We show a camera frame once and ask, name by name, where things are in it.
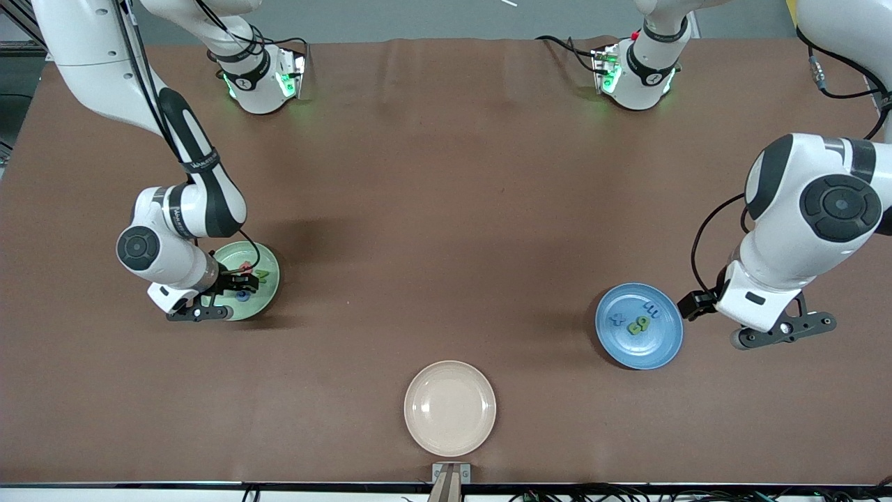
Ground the green plate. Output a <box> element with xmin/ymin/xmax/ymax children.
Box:
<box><xmin>202</xmin><ymin>241</ymin><xmax>281</xmax><ymax>322</ymax></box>

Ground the blue plate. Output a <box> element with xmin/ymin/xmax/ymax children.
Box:
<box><xmin>594</xmin><ymin>282</ymin><xmax>684</xmax><ymax>371</ymax></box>

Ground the brown table mat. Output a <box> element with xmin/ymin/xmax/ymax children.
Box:
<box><xmin>0</xmin><ymin>36</ymin><xmax>892</xmax><ymax>485</ymax></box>

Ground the beige plate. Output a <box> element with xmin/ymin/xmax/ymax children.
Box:
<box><xmin>403</xmin><ymin>360</ymin><xmax>498</xmax><ymax>458</ymax></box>

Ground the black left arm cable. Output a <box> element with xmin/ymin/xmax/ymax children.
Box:
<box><xmin>690</xmin><ymin>28</ymin><xmax>892</xmax><ymax>302</ymax></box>

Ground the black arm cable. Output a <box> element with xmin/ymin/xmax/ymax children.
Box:
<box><xmin>111</xmin><ymin>0</ymin><xmax>266</xmax><ymax>280</ymax></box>
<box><xmin>690</xmin><ymin>28</ymin><xmax>892</xmax><ymax>302</ymax></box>

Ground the black right base cable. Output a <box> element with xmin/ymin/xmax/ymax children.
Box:
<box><xmin>230</xmin><ymin>21</ymin><xmax>309</xmax><ymax>53</ymax></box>

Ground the black base cable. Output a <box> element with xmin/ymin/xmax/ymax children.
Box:
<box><xmin>230</xmin><ymin>21</ymin><xmax>309</xmax><ymax>53</ymax></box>
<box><xmin>535</xmin><ymin>33</ymin><xmax>601</xmax><ymax>74</ymax></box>

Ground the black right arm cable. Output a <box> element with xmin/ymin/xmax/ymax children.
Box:
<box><xmin>111</xmin><ymin>0</ymin><xmax>266</xmax><ymax>280</ymax></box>

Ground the grey metal camera bracket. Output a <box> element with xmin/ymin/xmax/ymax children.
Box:
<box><xmin>427</xmin><ymin>462</ymin><xmax>472</xmax><ymax>502</ymax></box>

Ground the black left base cable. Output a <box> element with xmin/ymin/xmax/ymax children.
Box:
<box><xmin>535</xmin><ymin>33</ymin><xmax>601</xmax><ymax>74</ymax></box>

